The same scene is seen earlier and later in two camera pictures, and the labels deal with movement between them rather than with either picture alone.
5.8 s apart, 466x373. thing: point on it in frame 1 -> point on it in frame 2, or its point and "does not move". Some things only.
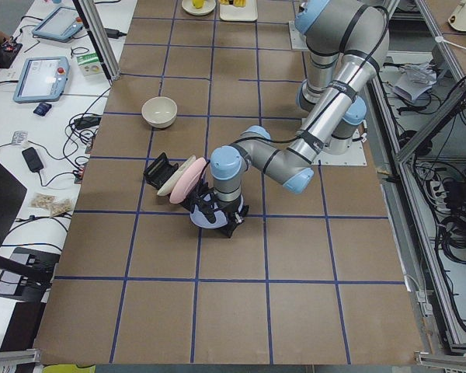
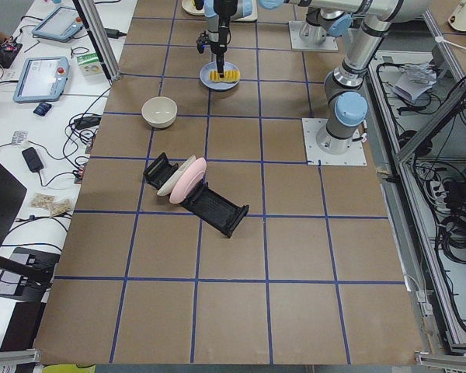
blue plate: [201, 219] -> [205, 78]
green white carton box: [89, 64] does not move
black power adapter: [113, 33] does not move
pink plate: [188, 182] does not move
